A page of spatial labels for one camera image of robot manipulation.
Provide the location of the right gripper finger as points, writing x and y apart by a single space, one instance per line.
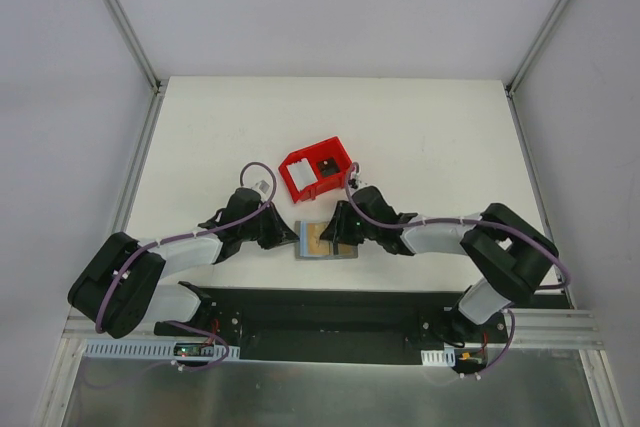
340 218
331 234

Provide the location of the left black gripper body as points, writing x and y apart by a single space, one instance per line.
270 225

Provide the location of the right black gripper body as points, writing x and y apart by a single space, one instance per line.
347 223

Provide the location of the gold credit card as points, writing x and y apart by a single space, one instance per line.
314 247

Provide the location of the grey leather card holder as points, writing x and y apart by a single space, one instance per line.
341 251

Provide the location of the red plastic bin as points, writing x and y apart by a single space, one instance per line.
314 170

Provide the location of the white card stack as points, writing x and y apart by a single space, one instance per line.
302 174

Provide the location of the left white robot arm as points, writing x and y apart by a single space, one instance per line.
118 289

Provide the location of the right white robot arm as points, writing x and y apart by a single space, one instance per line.
512 256

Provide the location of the black block in bin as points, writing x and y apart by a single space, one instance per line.
328 167

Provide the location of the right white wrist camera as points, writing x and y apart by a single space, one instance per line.
354 181

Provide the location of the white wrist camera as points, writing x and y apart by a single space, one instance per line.
354 181
262 187

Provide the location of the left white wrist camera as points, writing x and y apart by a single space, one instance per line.
262 187

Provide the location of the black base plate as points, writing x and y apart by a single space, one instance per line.
359 327

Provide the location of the right white cable duct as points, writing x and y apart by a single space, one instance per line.
445 357

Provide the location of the white cable duct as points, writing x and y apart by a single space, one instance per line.
160 350
445 357

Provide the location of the left aluminium frame post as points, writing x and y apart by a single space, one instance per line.
131 40

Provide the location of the aluminium frame post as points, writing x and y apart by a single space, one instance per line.
543 35
131 40

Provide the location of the left white cable duct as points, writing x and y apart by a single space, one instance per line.
160 350

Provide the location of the aluminium front rail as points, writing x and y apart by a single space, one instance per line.
568 329

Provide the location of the right aluminium frame post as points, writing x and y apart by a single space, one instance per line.
543 35

